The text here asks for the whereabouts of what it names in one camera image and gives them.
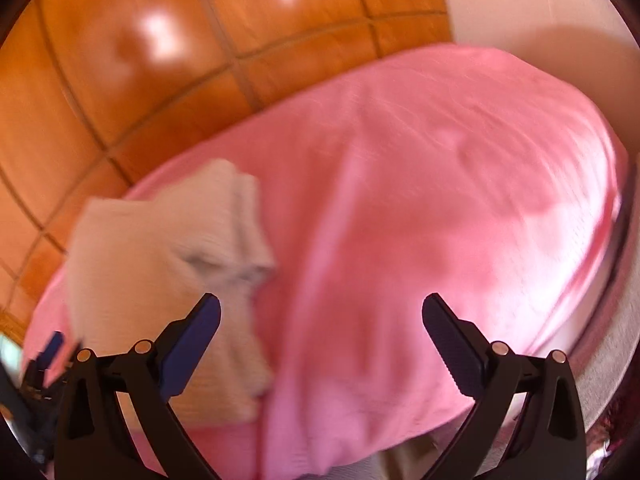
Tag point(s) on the cream knitted sweater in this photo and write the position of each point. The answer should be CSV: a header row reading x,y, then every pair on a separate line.
x,y
136,265

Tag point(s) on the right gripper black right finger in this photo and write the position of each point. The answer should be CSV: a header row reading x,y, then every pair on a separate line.
x,y
549,439

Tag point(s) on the wooden panelled wardrobe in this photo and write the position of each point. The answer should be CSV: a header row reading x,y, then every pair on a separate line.
x,y
95,94

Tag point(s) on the pink bedspread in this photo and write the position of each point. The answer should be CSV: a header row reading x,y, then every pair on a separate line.
x,y
457,170

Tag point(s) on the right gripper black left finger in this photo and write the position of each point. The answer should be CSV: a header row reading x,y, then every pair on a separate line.
x,y
92,439

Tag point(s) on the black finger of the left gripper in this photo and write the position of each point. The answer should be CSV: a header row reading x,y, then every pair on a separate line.
x,y
32,408

